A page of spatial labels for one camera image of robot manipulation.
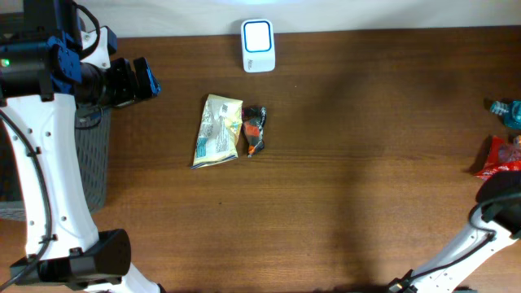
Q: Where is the yellow white wipes pack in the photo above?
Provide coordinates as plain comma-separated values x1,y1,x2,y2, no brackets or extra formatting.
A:
191,94,243,169

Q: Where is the black silver snack packet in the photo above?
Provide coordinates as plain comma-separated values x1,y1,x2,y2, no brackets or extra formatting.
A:
242,106,267,158

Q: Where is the orange snack bag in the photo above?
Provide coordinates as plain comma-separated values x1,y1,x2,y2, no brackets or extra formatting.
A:
474,136,520,181

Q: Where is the blue mouthwash bottle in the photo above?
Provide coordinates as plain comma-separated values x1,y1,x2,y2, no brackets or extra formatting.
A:
489,101,521,130

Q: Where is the orange tissue pack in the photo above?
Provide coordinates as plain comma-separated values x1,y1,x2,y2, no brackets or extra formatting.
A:
513,135,521,147

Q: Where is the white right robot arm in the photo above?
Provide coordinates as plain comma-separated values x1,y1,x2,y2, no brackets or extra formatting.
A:
387,171,520,293

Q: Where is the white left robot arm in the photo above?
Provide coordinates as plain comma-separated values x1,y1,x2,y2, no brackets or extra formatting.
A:
1,1,162,292

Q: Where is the white barcode scanner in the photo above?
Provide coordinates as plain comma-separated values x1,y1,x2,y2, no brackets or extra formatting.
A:
240,19,276,73

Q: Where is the dark grey plastic basket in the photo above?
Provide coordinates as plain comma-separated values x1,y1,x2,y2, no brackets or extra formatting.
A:
0,11,113,221

